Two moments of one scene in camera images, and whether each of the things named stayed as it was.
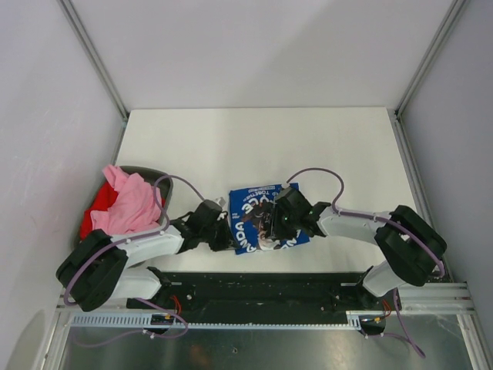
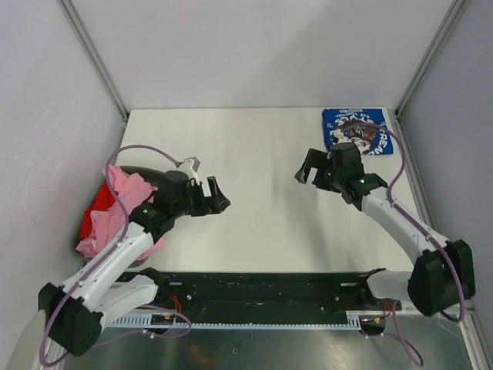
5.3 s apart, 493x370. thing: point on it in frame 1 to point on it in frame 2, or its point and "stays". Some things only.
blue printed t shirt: x=250 y=212 to x=366 y=126
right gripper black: x=276 y=230 to x=315 y=158
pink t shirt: x=136 y=206 stays
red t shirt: x=103 y=200 stays
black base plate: x=258 y=297 stays
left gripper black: x=226 y=241 to x=216 y=203
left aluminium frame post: x=95 y=55 stays
